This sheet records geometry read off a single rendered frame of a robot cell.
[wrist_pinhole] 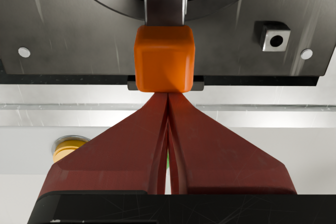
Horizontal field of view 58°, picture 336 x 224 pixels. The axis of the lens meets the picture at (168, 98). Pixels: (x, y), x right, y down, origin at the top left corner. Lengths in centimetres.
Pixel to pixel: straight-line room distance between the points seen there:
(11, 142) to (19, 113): 4
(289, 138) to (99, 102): 29
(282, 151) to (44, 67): 35
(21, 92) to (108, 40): 9
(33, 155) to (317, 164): 39
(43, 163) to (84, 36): 16
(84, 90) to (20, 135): 8
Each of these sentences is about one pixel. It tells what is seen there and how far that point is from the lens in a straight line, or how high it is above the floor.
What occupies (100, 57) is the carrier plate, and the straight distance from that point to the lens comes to 22.
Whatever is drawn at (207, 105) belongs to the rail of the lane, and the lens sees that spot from 27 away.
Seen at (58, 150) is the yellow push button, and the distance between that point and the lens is 30.
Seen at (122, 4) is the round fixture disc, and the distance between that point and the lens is 18.
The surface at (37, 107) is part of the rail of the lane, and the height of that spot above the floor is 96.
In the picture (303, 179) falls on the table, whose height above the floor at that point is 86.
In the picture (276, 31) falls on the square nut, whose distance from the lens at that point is 21.
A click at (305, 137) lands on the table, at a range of 46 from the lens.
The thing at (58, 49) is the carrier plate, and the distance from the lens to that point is 23.
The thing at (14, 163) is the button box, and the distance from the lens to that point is 34.
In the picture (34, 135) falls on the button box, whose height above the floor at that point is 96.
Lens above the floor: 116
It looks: 53 degrees down
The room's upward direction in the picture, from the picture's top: 180 degrees counter-clockwise
